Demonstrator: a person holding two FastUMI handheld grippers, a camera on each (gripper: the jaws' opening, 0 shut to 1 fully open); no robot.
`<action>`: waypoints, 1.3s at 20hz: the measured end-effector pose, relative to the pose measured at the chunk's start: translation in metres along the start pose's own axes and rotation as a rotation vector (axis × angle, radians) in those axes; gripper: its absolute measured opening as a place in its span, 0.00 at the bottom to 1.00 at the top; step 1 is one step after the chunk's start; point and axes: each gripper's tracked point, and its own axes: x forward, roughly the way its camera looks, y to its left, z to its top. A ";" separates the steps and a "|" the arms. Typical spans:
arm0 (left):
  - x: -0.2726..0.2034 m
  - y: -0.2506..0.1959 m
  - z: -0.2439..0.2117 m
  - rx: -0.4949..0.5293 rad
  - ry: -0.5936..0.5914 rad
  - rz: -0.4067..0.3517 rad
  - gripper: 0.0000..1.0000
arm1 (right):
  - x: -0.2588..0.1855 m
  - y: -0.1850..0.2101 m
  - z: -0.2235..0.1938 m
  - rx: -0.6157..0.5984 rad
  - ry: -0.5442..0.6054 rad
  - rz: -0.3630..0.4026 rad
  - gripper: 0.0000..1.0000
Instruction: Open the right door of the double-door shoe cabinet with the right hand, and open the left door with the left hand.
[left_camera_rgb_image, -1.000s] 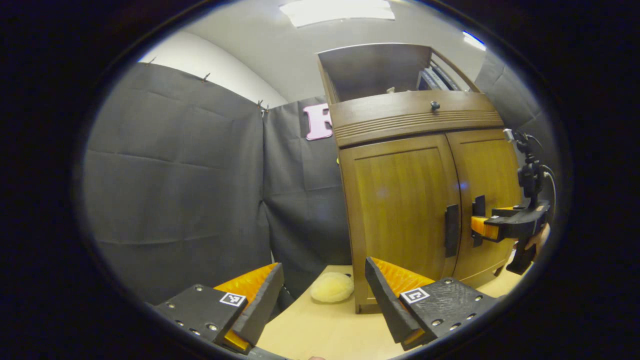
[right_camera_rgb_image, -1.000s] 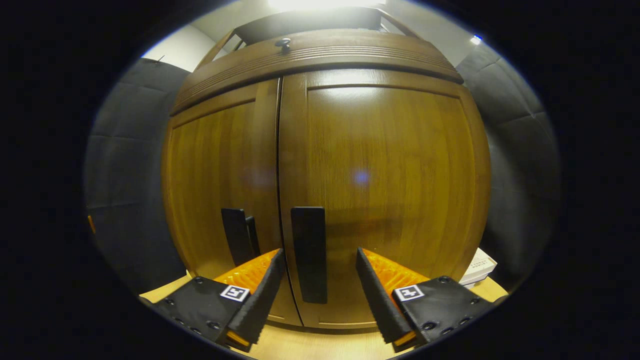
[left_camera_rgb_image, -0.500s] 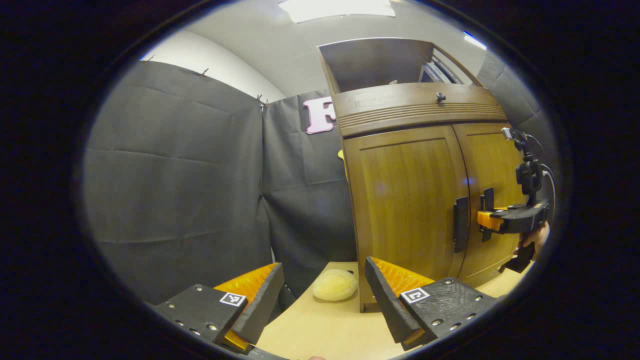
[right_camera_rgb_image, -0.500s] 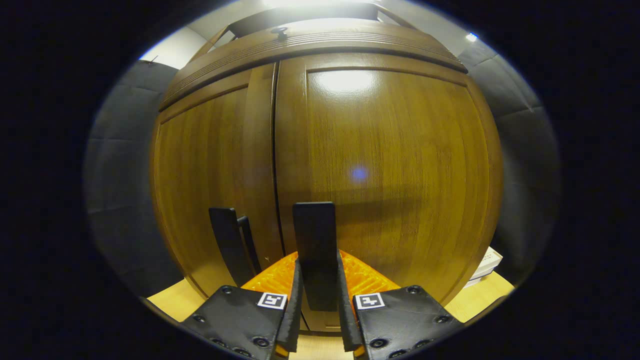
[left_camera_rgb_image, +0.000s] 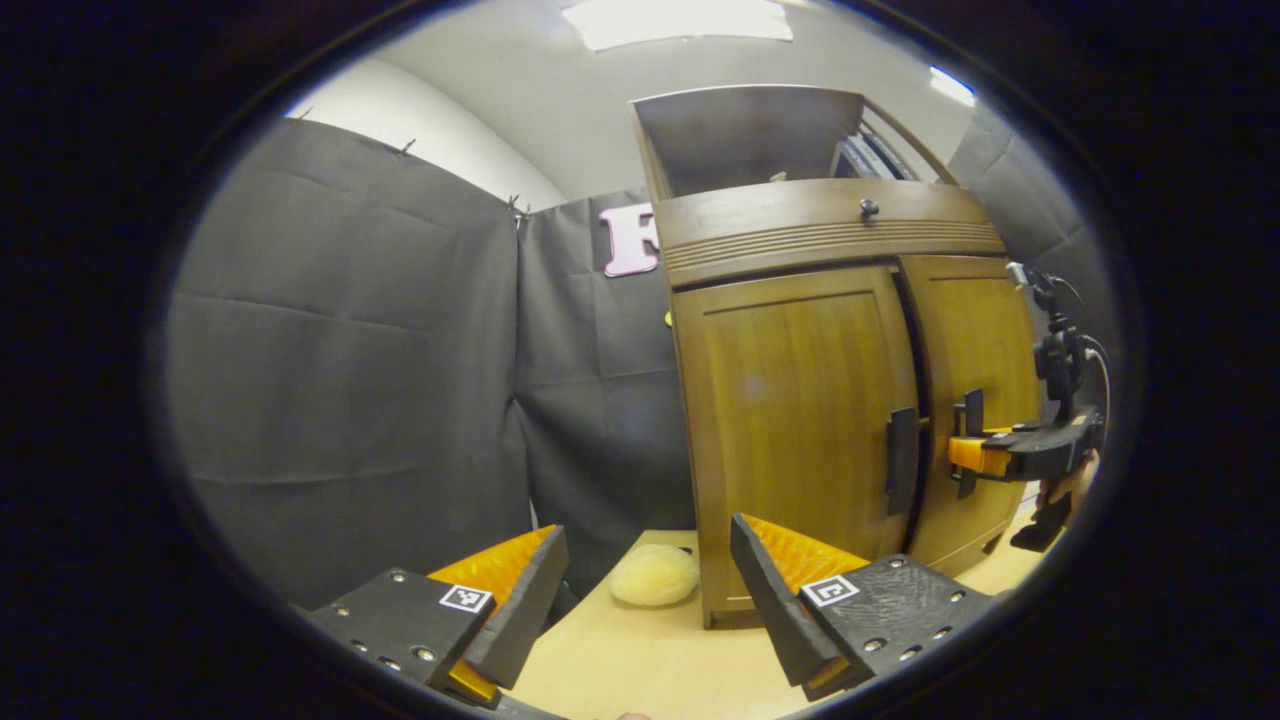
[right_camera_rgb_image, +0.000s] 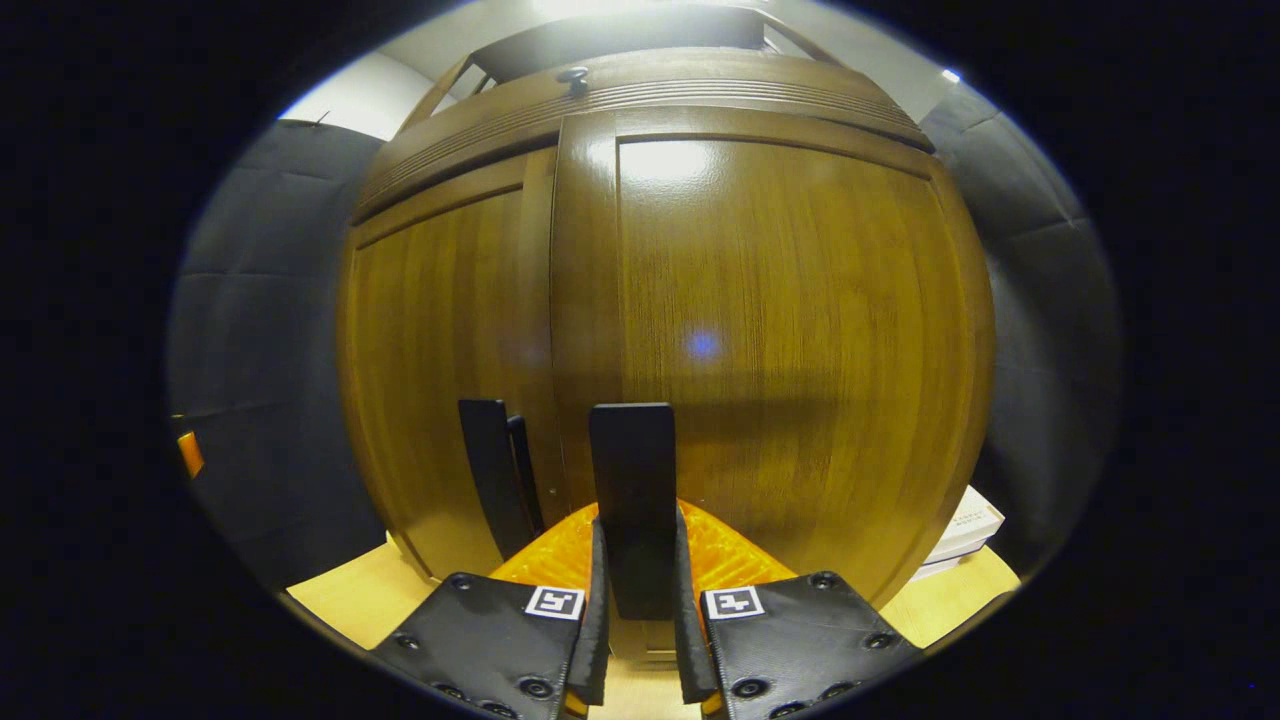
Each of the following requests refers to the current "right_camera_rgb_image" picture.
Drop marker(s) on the black backdrop cloth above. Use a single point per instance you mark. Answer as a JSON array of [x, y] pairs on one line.
[[260, 350]]

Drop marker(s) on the small white box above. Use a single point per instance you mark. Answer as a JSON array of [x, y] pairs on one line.
[[965, 530]]

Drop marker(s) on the wooden double-door shoe cabinet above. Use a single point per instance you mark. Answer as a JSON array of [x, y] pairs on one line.
[[640, 100]]

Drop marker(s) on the black drawer knob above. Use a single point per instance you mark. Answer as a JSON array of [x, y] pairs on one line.
[[574, 76]]

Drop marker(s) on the wooden cabinet door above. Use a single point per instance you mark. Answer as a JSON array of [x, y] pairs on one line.
[[800, 350], [440, 340]]

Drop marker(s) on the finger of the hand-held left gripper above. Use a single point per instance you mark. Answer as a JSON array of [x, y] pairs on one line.
[[190, 455]]

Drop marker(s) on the large ceiling light panel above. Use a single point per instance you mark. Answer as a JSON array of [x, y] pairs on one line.
[[600, 6]]

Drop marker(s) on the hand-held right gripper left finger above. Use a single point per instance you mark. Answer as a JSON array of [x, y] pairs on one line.
[[592, 650]]

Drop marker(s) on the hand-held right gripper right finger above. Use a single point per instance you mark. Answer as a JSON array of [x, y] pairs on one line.
[[690, 650]]

